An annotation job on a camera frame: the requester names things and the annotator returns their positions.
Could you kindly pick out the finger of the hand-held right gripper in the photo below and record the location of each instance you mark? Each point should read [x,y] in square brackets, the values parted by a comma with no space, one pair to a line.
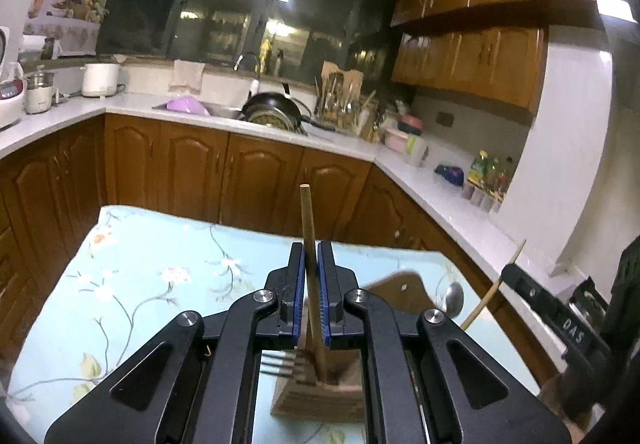
[545,306]

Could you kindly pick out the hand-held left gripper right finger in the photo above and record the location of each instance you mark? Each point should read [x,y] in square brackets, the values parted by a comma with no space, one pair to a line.
[325,294]

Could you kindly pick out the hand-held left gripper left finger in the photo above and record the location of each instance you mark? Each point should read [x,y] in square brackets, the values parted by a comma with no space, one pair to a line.
[299,294]

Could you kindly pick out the wooden chopstick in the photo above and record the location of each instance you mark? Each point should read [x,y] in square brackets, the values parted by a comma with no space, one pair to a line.
[312,274]
[487,296]

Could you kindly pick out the wooden utensil holder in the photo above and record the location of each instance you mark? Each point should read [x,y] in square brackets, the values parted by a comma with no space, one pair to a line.
[310,404]

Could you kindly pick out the person's right hand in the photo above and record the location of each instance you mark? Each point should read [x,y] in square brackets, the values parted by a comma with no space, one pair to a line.
[552,399]

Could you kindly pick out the metal fork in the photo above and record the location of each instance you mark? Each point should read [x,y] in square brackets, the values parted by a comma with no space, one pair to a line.
[280,363]

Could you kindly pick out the metal spoon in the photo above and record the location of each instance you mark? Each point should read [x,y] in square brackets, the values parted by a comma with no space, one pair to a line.
[454,298]

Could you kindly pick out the row of spice jars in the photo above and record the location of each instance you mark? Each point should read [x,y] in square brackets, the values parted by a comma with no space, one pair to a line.
[482,198]

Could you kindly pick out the dark sauce bottles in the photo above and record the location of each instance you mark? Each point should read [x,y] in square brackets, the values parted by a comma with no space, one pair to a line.
[500,173]

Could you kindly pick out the floral light blue tablecloth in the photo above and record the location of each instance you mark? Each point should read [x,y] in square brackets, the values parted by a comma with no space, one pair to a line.
[150,284]

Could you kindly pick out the yellow cooking oil bottle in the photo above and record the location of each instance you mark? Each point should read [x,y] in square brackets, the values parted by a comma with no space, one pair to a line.
[477,168]

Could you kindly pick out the wooden base cabinets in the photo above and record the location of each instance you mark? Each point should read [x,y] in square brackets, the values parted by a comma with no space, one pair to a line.
[190,173]

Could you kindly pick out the blue countertop object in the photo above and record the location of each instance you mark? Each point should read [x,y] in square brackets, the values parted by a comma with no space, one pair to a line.
[449,174]

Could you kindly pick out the white plastic container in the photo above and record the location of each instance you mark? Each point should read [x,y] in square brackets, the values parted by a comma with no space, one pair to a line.
[417,151]

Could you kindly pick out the wooden knife block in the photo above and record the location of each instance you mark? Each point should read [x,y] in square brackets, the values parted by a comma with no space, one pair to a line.
[370,121]

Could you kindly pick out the stacked pastel bowls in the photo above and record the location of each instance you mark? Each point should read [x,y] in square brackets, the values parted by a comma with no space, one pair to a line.
[407,131]

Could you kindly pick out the black wok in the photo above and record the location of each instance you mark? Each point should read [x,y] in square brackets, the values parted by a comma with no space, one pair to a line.
[272,108]

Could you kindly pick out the countertop utensil rack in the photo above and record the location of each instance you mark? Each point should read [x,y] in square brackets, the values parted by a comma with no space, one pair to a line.
[340,93]

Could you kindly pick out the pink plastic basin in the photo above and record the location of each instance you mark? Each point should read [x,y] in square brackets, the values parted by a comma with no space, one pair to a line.
[187,105]

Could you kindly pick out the chrome sink faucet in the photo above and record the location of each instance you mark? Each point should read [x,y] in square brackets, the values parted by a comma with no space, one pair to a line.
[252,73]

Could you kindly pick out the yellow dish soap bottle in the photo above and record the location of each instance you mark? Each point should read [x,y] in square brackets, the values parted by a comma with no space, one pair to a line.
[266,54]

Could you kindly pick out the beige hanging towel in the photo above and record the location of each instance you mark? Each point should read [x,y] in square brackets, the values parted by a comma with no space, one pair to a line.
[186,76]

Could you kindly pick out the white electric pot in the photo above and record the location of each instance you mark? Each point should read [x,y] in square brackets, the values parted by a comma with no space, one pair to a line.
[100,79]

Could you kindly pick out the range hood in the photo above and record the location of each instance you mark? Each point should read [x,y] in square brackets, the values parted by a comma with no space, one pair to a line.
[617,6]

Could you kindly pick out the small white blender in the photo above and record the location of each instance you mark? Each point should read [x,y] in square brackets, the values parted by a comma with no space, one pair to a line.
[39,93]

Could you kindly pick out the white rice cooker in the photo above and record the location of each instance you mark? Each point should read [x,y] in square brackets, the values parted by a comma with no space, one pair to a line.
[7,83]

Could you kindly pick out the paper towel roll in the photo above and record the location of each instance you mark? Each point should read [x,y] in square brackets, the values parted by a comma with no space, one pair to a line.
[31,47]

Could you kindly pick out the wall outlet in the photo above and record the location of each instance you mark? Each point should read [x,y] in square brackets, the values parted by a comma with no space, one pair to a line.
[445,119]

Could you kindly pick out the wooden wall cabinets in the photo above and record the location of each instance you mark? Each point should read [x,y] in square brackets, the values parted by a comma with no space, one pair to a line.
[475,58]

